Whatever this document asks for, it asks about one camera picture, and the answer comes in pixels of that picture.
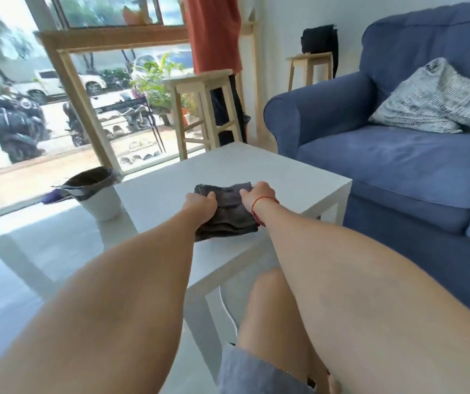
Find person's right hand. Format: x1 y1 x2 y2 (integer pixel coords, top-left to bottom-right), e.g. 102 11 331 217
239 181 277 215

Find white bin with dark bag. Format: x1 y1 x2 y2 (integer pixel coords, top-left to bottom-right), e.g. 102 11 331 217
53 166 123 222

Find person's right forearm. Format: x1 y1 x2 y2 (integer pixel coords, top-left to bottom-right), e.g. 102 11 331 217
260 200 470 394

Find white cable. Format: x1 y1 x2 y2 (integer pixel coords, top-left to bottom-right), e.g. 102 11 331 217
218 286 240 339

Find grey denim shorts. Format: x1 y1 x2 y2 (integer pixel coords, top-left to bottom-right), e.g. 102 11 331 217
216 344 317 394

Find person's leg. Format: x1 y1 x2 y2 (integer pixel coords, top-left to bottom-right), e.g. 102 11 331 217
235 267 344 394

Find person's left hand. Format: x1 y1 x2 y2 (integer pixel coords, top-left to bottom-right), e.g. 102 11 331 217
181 191 218 231

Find purple cloth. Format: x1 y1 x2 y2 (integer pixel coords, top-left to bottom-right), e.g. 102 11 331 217
40 189 71 205

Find tall wooden stool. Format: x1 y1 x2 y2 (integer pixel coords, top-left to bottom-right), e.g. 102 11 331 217
162 69 244 161

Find white car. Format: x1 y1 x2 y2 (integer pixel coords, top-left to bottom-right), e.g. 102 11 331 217
13 69 108 103

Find dark grey cloth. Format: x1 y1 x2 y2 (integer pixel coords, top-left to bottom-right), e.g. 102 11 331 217
194 182 260 242

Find white coffee table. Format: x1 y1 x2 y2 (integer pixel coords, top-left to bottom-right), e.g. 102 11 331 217
0 142 353 384

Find black bag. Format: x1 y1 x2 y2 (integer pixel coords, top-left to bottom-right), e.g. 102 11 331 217
301 24 339 78

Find wooden bar counter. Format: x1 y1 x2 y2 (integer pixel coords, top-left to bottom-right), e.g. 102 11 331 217
34 8 268 175

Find person's left forearm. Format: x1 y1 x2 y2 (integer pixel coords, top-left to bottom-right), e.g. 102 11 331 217
0 209 207 394

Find green potted plant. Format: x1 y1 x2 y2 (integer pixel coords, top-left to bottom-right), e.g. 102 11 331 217
130 52 190 127

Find grey patterned cushion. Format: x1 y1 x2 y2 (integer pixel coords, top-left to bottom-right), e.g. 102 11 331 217
368 57 470 134

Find black shoe rack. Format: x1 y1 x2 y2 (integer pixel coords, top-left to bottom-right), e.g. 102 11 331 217
93 96 167 164

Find black parked scooter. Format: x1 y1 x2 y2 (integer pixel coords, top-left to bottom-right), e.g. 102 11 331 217
0 92 51 164

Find small wooden stool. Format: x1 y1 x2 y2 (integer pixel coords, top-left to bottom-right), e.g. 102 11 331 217
285 52 334 92

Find red string bracelet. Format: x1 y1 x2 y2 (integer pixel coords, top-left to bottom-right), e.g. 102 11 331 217
251 196 280 227

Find blue sofa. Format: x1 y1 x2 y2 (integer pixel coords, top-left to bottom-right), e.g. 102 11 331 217
264 0 470 316

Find parked motorbike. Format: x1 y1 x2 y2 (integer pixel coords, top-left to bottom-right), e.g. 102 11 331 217
63 100 92 147

